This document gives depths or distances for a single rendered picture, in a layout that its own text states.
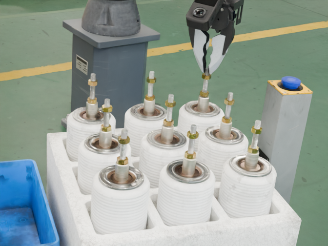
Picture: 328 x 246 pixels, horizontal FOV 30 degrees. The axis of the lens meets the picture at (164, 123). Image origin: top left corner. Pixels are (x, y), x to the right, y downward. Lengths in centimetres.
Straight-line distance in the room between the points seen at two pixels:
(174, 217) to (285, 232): 20
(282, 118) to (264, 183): 25
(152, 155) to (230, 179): 15
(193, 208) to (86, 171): 21
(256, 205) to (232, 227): 6
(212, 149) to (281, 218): 18
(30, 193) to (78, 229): 36
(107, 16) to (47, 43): 86
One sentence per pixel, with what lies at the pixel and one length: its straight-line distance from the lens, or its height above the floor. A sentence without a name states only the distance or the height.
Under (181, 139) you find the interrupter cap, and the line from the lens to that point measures 115.
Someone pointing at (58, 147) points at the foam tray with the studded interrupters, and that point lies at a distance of 125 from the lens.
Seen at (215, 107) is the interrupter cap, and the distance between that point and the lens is 129.
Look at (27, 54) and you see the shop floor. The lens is 225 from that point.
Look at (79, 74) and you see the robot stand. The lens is 161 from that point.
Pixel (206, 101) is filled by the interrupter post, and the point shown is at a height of 27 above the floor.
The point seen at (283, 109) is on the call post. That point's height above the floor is 28.
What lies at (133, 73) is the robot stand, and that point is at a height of 20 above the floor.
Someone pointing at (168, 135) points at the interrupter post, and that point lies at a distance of 113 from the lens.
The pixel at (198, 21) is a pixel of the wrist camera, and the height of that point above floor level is 47.
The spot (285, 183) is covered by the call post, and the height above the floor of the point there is 10.
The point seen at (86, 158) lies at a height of 24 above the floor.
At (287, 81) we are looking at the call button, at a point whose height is 33.
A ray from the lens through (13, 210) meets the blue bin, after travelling 138.
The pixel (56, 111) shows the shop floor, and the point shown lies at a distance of 182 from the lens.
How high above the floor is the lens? 78
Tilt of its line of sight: 26 degrees down
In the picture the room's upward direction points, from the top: 6 degrees clockwise
